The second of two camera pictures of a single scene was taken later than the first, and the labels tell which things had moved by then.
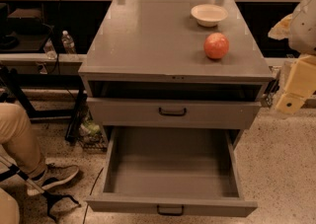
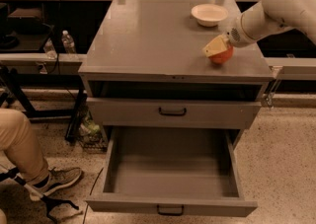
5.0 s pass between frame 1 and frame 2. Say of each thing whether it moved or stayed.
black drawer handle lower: stayed
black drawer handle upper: stayed
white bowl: stayed
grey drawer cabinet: stayed
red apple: moved
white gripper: moved
